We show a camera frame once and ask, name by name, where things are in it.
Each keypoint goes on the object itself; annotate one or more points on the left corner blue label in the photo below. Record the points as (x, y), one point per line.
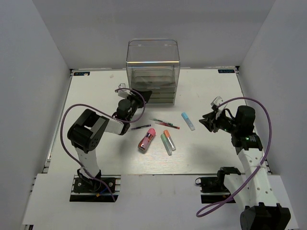
(86, 73)

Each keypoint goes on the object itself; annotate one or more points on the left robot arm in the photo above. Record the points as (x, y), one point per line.
(87, 131)

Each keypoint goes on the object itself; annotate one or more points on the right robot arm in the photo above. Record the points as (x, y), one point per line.
(260, 208)

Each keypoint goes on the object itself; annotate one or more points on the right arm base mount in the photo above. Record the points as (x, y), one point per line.
(212, 187)

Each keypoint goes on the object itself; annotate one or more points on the orange capped highlighter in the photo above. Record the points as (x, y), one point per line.
(170, 141)

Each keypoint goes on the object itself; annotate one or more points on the purple pen refill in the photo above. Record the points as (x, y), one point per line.
(140, 127)

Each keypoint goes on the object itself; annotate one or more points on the green capped highlighter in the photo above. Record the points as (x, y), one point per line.
(166, 145)

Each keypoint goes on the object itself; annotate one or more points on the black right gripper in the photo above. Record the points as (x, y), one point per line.
(210, 122)

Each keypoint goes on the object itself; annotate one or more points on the clear acrylic drawer organizer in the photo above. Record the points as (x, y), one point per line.
(162, 82)

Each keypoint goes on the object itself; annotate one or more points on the green clear pen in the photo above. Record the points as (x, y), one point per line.
(160, 121)

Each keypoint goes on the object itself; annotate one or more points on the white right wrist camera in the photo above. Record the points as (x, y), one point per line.
(216, 102)

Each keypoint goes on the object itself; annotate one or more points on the red clear pen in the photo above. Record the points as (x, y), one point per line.
(167, 125)

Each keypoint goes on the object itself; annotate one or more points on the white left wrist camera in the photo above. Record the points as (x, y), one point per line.
(122, 91)

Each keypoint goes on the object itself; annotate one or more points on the blue capped highlighter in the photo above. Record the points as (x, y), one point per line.
(188, 121)

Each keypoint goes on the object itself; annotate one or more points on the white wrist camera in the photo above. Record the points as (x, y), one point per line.
(216, 102)
(122, 91)

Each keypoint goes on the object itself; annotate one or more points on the corner blue label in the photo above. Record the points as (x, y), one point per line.
(86, 73)
(226, 71)

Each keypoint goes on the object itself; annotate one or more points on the right corner blue label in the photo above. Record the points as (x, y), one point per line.
(226, 71)

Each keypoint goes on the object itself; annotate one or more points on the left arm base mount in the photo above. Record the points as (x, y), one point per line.
(83, 192)

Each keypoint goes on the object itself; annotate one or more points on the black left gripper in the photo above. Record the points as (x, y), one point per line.
(146, 95)

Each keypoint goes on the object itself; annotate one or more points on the pink glue stick tube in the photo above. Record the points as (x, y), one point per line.
(145, 142)

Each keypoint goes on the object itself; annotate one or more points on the clear organizer top lid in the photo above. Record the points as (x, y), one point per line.
(154, 52)

